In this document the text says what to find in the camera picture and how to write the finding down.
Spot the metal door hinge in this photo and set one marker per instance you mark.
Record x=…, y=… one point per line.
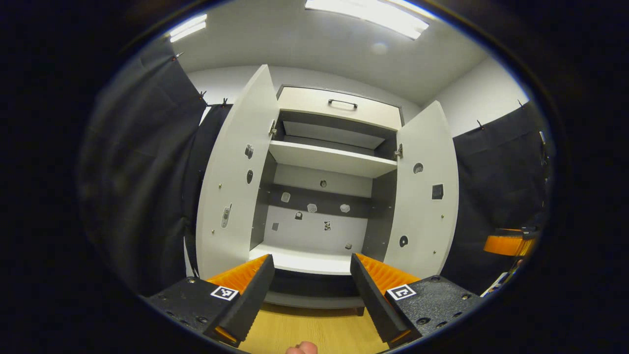
x=273, y=129
x=399, y=151

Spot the white double-door shoe cabinet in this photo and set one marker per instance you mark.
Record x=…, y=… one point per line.
x=319, y=236

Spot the black backdrop cloth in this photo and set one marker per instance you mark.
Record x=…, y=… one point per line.
x=491, y=187
x=137, y=172
x=201, y=147

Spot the white cabinet drawer front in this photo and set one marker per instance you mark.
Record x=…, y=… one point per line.
x=304, y=101

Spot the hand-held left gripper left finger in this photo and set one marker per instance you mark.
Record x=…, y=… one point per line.
x=250, y=300

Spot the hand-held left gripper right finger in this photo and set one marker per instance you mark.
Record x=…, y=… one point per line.
x=373, y=300

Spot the long ceiling light panel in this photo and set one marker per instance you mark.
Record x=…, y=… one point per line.
x=373, y=14
x=189, y=27

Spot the grey metal stand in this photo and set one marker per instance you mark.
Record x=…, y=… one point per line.
x=542, y=145

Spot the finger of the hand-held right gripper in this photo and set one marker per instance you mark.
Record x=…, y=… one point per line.
x=506, y=244
x=496, y=284

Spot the white cabinet shelf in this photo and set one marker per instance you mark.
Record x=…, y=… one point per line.
x=334, y=160

